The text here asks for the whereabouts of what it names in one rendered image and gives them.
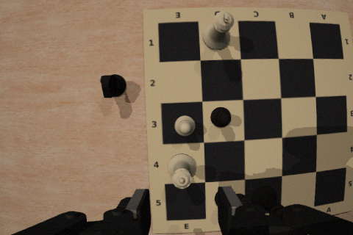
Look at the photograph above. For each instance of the black and cream chessboard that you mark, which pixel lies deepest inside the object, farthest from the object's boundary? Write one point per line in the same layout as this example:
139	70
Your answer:
286	77

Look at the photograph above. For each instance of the white pawn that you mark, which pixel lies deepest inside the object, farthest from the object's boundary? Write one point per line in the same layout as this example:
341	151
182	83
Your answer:
185	125

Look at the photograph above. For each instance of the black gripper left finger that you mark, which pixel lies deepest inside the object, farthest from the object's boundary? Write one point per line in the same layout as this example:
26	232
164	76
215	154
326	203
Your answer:
129	209

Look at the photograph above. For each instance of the white chess king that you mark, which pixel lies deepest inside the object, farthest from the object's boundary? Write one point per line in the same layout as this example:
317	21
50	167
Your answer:
216	35

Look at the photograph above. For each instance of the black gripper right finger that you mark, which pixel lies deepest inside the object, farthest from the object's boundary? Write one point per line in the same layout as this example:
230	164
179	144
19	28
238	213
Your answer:
296	219

